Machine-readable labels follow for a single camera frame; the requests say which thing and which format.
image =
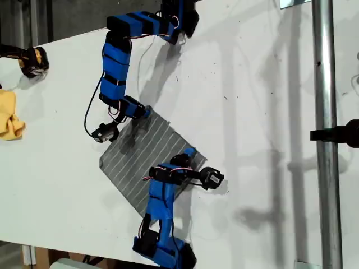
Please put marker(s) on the yellow cloth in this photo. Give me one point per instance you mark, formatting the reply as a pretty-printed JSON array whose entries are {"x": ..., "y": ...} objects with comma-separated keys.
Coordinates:
[{"x": 8, "y": 117}]

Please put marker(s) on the grey white-striped towel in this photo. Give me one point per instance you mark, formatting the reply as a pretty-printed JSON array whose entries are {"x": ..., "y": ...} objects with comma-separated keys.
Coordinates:
[{"x": 131, "y": 159}]

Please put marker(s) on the white box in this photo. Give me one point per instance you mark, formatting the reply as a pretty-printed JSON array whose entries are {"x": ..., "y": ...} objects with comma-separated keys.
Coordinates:
[{"x": 67, "y": 264}]

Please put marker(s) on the steel post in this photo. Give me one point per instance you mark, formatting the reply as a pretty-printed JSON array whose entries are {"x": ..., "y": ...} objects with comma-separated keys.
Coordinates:
[{"x": 326, "y": 140}]

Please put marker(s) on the black clamp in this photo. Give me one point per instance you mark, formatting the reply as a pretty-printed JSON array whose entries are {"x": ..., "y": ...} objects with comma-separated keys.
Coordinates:
[{"x": 336, "y": 134}]

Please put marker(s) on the black camera stalk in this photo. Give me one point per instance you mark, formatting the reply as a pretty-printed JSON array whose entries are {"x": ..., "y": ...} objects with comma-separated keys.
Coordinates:
[
  {"x": 116, "y": 121},
  {"x": 195, "y": 174}
]

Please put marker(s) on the black camera box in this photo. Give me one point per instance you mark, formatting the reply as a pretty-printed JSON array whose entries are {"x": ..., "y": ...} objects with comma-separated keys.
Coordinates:
[
  {"x": 211, "y": 178},
  {"x": 105, "y": 134}
]

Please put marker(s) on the black yellow power tool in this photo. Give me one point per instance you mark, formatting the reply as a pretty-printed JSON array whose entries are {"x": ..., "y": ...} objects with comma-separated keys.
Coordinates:
[{"x": 33, "y": 61}]

